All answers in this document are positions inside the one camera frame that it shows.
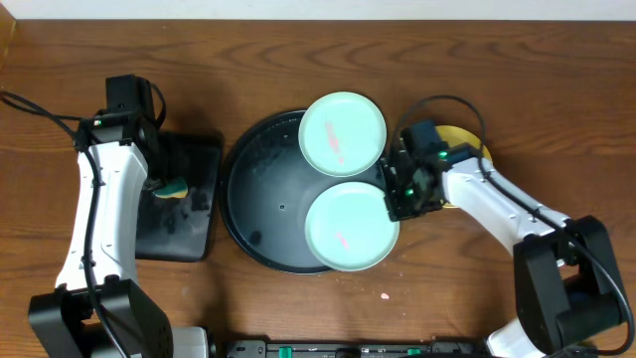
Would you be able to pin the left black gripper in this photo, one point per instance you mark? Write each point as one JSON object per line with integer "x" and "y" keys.
{"x": 153, "y": 162}

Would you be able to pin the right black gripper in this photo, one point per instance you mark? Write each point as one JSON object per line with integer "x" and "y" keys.
{"x": 395, "y": 210}

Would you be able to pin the green yellow sponge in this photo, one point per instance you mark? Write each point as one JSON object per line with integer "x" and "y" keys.
{"x": 175, "y": 189}

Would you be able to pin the yellow plate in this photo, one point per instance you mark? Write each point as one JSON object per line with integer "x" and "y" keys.
{"x": 454, "y": 136}

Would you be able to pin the mint plate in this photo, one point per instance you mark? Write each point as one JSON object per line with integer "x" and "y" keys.
{"x": 342, "y": 134}
{"x": 348, "y": 227}

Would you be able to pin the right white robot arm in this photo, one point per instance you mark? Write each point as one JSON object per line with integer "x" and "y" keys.
{"x": 570, "y": 299}

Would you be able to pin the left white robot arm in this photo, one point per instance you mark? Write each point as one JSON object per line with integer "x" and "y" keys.
{"x": 97, "y": 308}

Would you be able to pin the black rectangular tray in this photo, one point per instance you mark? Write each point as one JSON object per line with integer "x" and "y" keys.
{"x": 178, "y": 229}

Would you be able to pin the black round tray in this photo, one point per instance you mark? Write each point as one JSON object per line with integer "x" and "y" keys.
{"x": 267, "y": 189}

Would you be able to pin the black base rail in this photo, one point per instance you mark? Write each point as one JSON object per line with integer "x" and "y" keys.
{"x": 434, "y": 349}

